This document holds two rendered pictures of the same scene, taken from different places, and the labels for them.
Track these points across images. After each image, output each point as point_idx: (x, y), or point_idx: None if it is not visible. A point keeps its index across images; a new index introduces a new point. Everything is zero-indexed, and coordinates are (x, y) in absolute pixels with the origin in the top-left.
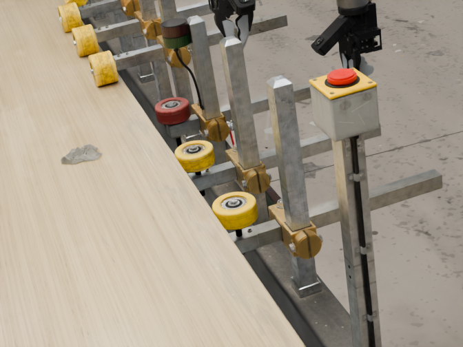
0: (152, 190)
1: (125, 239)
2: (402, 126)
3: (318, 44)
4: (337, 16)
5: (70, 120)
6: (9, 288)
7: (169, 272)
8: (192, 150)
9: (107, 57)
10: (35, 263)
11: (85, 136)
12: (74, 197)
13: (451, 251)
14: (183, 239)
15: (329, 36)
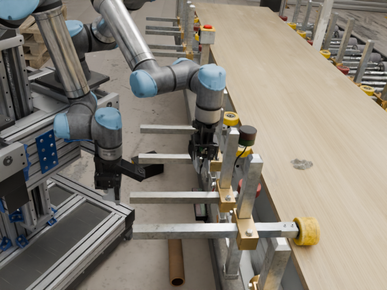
0: (262, 133)
1: (272, 117)
2: None
3: (143, 169)
4: (120, 165)
5: (319, 201)
6: (311, 114)
7: (256, 103)
8: None
9: (301, 217)
10: (304, 119)
11: (303, 180)
12: (298, 141)
13: None
14: (250, 111)
15: (135, 164)
